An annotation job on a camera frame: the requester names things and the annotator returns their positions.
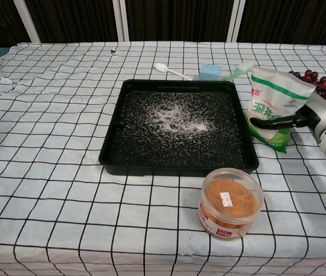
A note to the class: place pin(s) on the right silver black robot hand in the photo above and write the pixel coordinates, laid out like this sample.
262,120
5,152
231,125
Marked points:
322,115

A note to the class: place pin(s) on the green white salt bag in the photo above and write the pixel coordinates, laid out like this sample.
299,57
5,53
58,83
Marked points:
269,95

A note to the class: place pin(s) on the black square plastic tray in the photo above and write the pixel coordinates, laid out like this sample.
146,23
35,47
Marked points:
180,169

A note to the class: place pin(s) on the green brush white bristles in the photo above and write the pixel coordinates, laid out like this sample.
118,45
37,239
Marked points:
237,72

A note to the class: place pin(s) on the blue sponge block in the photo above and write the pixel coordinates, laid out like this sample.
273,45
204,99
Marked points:
210,73

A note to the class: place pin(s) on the tan rubber band bundle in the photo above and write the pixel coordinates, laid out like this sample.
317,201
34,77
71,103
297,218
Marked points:
231,198

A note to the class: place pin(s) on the clear round plastic container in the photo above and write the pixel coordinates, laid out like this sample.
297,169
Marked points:
229,224

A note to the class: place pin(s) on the scattered white salt grains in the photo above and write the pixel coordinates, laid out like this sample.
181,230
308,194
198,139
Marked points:
177,120

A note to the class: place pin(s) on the white plastic spoon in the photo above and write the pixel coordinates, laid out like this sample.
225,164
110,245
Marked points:
161,67

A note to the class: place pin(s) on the white black-checked tablecloth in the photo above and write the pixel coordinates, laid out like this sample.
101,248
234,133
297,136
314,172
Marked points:
65,143

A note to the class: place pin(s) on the white slanted frame post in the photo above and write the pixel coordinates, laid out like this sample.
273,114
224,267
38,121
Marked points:
27,20
237,20

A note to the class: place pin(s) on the white double frame post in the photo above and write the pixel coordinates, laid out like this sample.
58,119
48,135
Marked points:
121,20

